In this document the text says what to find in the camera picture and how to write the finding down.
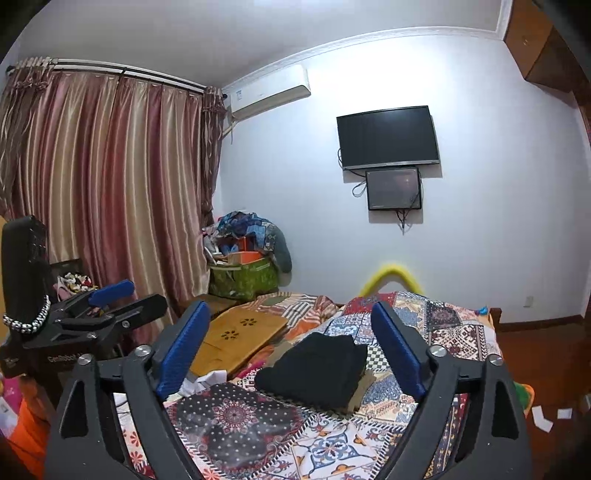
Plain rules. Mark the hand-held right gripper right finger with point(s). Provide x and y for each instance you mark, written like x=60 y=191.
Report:
x=397 y=350

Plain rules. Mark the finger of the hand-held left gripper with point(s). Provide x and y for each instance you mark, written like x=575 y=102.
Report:
x=138 y=309
x=113 y=290

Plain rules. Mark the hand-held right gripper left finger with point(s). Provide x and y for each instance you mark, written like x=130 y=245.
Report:
x=182 y=350

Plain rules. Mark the black pants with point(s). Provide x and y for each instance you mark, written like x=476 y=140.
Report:
x=314 y=364

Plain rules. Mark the khaki pants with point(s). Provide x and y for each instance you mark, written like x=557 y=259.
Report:
x=363 y=390

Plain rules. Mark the white crumpled cloth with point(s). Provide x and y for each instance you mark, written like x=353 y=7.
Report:
x=203 y=383

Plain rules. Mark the small colourful items pile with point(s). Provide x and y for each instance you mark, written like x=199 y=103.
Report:
x=71 y=281

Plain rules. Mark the bamboo lap table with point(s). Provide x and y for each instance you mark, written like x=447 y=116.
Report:
x=244 y=330

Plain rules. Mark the yellow foam tube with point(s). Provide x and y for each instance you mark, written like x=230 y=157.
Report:
x=392 y=274

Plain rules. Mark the wooden bed board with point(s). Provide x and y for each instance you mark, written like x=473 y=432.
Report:
x=495 y=316

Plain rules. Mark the striped pink curtain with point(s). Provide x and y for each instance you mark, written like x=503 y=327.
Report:
x=115 y=184

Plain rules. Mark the patterned patchwork bedsheet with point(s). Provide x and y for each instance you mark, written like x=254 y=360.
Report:
x=323 y=443

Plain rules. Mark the pile of patterned clothes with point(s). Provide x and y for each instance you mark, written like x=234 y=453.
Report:
x=240 y=230

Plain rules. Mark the colourful fleece blanket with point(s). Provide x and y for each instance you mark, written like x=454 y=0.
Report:
x=524 y=394

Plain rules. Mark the grey pillow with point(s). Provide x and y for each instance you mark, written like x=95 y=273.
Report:
x=281 y=251

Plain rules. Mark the person's orange jacket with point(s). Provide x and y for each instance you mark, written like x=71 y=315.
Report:
x=32 y=424

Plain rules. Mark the white paper piece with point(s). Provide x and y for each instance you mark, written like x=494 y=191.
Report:
x=563 y=413
x=542 y=417

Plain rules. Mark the small black monitor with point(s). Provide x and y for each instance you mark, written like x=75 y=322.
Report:
x=394 y=188

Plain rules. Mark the curtain rod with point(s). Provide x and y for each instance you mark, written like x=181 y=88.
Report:
x=115 y=71

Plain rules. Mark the large black television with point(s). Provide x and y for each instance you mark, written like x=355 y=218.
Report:
x=388 y=136

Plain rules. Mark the white air conditioner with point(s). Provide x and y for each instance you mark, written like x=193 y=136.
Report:
x=270 y=92

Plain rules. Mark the wooden wardrobe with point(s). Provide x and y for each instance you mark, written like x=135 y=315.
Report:
x=540 y=41

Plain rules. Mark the white wall socket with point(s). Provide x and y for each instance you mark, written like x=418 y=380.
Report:
x=529 y=301

